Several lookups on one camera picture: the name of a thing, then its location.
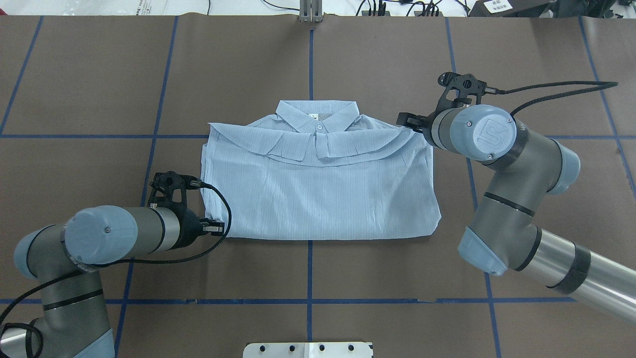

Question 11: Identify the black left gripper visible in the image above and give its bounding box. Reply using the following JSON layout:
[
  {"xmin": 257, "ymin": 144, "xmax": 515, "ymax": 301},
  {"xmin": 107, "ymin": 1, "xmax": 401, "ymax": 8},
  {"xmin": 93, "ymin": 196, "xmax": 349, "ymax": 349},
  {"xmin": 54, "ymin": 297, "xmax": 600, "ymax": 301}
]
[{"xmin": 177, "ymin": 209, "xmax": 225, "ymax": 249}]

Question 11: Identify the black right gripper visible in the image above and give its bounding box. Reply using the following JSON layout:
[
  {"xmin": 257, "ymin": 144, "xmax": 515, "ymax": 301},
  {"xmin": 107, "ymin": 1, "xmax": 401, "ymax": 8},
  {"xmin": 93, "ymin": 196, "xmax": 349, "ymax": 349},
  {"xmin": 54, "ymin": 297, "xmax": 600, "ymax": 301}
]
[{"xmin": 396, "ymin": 112, "xmax": 444, "ymax": 148}]

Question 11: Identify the light blue button shirt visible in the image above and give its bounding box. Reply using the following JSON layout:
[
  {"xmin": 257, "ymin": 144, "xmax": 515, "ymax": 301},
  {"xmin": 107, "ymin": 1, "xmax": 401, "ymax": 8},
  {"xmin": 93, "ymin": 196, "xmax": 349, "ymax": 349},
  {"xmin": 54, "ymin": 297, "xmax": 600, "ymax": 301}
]
[{"xmin": 201, "ymin": 100, "xmax": 442, "ymax": 241}]

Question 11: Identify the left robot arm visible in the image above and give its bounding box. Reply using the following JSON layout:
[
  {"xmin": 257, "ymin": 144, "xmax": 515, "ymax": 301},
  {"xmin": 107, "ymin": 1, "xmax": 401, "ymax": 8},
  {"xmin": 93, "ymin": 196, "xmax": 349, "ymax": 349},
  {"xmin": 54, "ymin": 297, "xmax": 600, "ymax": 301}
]
[{"xmin": 1, "ymin": 205, "xmax": 232, "ymax": 358}]

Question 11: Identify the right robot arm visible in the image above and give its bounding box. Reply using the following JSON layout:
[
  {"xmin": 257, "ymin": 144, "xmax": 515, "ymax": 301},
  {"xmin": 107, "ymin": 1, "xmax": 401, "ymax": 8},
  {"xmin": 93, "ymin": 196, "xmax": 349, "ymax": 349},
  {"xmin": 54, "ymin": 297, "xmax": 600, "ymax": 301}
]
[{"xmin": 396, "ymin": 104, "xmax": 636, "ymax": 324}]

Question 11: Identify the black device with label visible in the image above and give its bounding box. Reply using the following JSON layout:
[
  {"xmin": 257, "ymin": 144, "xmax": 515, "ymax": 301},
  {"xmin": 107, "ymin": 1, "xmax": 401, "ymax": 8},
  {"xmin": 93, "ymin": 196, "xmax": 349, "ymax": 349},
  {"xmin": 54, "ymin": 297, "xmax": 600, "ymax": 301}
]
[{"xmin": 468, "ymin": 0, "xmax": 557, "ymax": 18}]

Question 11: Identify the white perforated mounting plate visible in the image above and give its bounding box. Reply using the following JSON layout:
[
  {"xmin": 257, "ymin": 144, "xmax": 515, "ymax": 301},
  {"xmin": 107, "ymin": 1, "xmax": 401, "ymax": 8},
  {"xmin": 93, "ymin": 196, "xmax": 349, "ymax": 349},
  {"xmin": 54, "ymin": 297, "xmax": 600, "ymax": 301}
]
[{"xmin": 242, "ymin": 341, "xmax": 374, "ymax": 358}]

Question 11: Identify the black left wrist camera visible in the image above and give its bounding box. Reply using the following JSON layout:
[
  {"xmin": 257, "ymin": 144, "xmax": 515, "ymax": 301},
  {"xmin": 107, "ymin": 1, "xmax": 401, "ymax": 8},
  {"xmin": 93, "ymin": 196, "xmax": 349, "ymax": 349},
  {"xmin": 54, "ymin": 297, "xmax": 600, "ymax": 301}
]
[{"xmin": 147, "ymin": 172, "xmax": 204, "ymax": 212}]

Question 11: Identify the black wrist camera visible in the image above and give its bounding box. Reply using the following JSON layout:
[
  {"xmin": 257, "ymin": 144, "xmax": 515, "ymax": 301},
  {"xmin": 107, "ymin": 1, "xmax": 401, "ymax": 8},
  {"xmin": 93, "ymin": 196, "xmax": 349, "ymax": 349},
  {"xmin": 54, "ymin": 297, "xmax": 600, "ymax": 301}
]
[
  {"xmin": 434, "ymin": 71, "xmax": 500, "ymax": 115},
  {"xmin": 147, "ymin": 172, "xmax": 204, "ymax": 212}
]

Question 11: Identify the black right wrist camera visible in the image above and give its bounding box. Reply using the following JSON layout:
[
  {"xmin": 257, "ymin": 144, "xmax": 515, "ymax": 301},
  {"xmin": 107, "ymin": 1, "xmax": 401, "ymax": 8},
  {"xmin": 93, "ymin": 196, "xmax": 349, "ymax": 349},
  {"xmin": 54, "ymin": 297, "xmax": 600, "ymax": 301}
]
[{"xmin": 434, "ymin": 71, "xmax": 500, "ymax": 115}]

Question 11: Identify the aluminium frame post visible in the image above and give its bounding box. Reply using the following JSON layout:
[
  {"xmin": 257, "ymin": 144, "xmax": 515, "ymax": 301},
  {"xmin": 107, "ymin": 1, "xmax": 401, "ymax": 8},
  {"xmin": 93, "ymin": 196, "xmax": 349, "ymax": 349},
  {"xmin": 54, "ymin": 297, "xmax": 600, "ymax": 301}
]
[{"xmin": 299, "ymin": 0, "xmax": 324, "ymax": 23}]

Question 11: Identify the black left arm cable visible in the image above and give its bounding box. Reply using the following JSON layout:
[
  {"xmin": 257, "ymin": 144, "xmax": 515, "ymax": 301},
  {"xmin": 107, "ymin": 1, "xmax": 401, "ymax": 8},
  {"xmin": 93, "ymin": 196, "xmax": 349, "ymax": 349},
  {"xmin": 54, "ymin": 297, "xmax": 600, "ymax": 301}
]
[{"xmin": 0, "ymin": 182, "xmax": 232, "ymax": 358}]

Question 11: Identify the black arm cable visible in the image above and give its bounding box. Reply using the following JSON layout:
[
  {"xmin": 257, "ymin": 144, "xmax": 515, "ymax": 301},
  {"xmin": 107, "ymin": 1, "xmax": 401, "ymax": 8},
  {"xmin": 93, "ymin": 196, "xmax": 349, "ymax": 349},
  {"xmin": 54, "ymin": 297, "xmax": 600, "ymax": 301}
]
[
  {"xmin": 486, "ymin": 81, "xmax": 619, "ymax": 118},
  {"xmin": 0, "ymin": 182, "xmax": 232, "ymax": 358}
]

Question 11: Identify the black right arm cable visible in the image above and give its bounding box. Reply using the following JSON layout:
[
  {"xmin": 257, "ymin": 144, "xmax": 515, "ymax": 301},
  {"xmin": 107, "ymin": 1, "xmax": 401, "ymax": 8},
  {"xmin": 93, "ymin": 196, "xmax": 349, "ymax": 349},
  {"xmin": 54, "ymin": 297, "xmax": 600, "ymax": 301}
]
[{"xmin": 486, "ymin": 81, "xmax": 619, "ymax": 118}]

